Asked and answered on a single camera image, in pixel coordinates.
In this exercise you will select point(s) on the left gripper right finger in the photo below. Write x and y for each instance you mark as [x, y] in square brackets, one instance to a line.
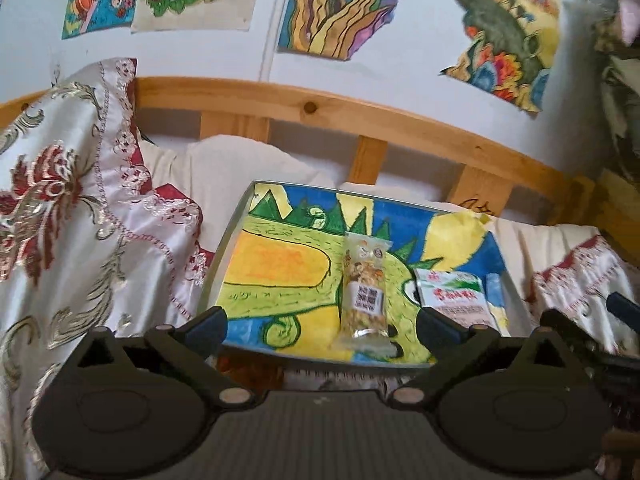
[457, 351]

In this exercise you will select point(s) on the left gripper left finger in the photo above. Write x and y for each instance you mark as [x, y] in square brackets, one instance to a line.
[184, 352]

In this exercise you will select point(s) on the white green snack packet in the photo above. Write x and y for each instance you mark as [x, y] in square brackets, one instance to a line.
[457, 295]

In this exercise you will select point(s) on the clear nut bar packet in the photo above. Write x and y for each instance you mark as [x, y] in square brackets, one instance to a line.
[363, 318]

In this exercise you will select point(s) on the blue white sachet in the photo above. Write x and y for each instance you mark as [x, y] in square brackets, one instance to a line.
[496, 303]

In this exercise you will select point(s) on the metal tray with drawing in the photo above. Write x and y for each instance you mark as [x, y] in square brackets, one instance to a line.
[278, 270]

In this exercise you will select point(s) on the floral satin bedspread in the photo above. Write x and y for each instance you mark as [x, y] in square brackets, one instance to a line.
[93, 255]

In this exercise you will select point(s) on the white pillow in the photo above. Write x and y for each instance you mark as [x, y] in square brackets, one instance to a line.
[217, 171]

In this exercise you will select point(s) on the landscape drawing poster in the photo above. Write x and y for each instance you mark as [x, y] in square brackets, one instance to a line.
[512, 49]

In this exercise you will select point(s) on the wooden bed rail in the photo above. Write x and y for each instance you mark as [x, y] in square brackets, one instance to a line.
[489, 174]

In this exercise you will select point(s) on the white wall pipe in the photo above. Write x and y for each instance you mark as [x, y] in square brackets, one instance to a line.
[271, 42]

